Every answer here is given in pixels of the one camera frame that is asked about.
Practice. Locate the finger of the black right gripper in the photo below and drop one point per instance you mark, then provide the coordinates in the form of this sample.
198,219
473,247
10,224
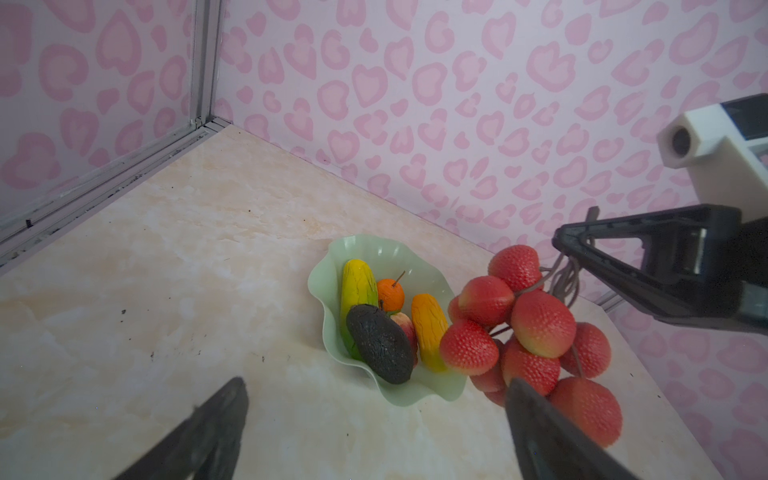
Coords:
700,266

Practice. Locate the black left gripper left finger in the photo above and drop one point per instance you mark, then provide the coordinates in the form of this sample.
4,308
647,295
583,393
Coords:
206,445

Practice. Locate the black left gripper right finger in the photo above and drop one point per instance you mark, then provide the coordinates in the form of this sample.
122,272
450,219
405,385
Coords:
549,446

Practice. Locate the red fake lychee bunch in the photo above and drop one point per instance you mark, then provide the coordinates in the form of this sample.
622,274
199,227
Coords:
515,325

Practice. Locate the red green fake peach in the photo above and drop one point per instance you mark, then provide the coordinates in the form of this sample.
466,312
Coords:
408,327

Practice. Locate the dark fake avocado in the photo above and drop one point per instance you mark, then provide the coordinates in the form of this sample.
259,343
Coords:
381,342

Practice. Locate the small fake orange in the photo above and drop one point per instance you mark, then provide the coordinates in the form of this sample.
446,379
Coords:
391,296

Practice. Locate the green yellow fake mango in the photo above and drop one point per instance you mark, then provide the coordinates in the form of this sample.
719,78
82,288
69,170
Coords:
358,287

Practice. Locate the light green scalloped fruit bowl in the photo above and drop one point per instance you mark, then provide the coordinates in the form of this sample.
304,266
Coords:
387,259

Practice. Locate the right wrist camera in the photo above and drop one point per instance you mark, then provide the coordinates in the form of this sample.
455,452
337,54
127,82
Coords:
722,147

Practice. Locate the aluminium frame strut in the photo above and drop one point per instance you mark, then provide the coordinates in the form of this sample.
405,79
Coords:
96,97

